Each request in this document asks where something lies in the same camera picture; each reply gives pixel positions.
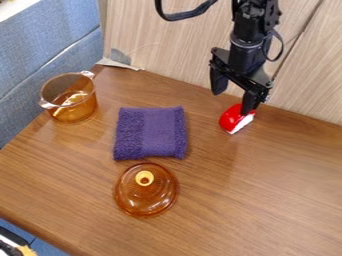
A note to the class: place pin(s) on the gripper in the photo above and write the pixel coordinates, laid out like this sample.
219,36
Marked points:
244,63

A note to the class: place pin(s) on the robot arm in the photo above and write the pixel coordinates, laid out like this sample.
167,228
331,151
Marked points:
250,20

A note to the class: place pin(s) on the red and white toy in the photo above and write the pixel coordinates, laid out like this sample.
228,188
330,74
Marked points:
235,120

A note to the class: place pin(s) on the purple cloth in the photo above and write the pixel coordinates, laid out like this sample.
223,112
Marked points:
150,132

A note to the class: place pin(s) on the amber glass lid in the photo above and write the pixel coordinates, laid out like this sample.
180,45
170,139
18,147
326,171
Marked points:
146,189

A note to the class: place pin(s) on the amber glass pot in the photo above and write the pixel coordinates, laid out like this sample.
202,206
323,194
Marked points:
69,97

